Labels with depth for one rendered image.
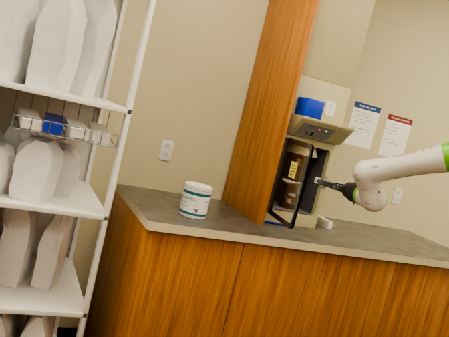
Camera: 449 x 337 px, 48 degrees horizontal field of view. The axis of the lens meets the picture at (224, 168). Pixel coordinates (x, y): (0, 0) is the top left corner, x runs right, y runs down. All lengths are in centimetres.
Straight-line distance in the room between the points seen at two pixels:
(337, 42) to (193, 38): 76
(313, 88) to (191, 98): 67
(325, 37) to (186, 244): 124
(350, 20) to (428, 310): 163
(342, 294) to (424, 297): 55
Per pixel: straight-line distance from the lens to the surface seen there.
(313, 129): 258
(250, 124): 278
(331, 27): 270
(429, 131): 375
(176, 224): 214
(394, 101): 352
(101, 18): 223
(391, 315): 296
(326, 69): 268
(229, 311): 242
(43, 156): 209
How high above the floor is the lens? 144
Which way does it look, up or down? 6 degrees down
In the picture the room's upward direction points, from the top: 14 degrees clockwise
